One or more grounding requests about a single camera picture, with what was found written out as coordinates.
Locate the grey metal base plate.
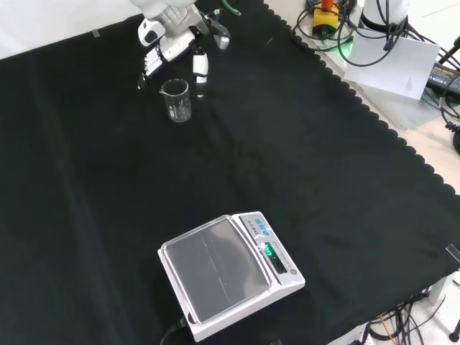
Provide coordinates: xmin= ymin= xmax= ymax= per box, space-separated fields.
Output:
xmin=354 ymin=83 xmax=447 ymax=131

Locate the black cloth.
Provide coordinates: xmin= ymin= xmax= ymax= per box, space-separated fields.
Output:
xmin=0 ymin=0 xmax=460 ymax=345

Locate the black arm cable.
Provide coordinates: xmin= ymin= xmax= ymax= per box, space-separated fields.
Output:
xmin=337 ymin=0 xmax=418 ymax=68

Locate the black balance power cable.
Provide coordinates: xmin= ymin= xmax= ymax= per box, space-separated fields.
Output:
xmin=159 ymin=315 xmax=190 ymax=345

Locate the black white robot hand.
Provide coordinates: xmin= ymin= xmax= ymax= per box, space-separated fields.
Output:
xmin=136 ymin=6 xmax=211 ymax=99

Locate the orange cable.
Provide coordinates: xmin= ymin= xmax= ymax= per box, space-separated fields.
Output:
xmin=379 ymin=311 xmax=393 ymax=341

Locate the green wrist cable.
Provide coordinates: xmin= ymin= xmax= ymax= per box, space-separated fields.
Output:
xmin=221 ymin=0 xmax=241 ymax=17

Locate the black cable bundle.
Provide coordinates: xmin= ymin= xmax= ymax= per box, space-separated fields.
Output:
xmin=362 ymin=293 xmax=432 ymax=345

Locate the clear glass beaker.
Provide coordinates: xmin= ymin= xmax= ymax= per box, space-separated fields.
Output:
xmin=159 ymin=78 xmax=193 ymax=124

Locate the black cable loop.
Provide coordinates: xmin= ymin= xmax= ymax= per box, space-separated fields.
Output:
xmin=293 ymin=0 xmax=357 ymax=48

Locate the pale board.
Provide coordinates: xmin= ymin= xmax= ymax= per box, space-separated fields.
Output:
xmin=343 ymin=27 xmax=442 ymax=101

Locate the yellow stop button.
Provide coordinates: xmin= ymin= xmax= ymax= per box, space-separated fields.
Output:
xmin=311 ymin=0 xmax=341 ymax=40

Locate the white bench leg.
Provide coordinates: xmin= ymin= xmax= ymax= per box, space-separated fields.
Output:
xmin=428 ymin=275 xmax=451 ymax=307

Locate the black adapter cable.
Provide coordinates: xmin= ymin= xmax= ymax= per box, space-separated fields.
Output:
xmin=435 ymin=34 xmax=460 ymax=156

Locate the black power adapter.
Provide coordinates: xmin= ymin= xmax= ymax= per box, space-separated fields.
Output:
xmin=423 ymin=63 xmax=460 ymax=96

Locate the white electronic balance steel pan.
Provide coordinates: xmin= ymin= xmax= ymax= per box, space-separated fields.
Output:
xmin=157 ymin=211 xmax=306 ymax=343

